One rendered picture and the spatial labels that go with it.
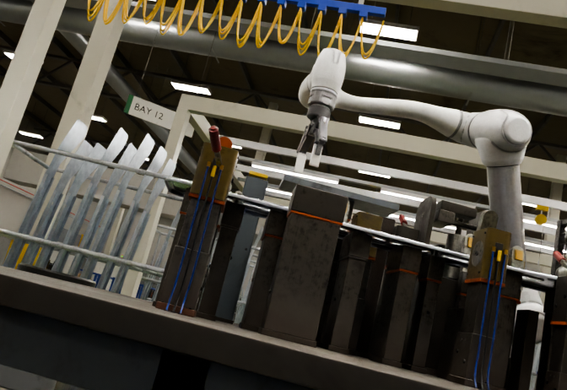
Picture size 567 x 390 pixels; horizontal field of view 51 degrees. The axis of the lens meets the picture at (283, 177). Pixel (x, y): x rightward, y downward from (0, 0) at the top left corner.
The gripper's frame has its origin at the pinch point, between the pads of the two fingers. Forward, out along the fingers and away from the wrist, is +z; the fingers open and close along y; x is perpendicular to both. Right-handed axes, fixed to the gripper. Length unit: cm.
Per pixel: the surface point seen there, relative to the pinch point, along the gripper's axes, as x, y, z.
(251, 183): -15.8, 0.0, 10.7
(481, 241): 25, 60, 21
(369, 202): 18.8, 11.7, 7.6
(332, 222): -9, 54, 26
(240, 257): -13.3, 0.6, 33.5
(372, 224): 14.1, 26.1, 17.2
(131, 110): -49, -1024, -296
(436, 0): 127, -175, -205
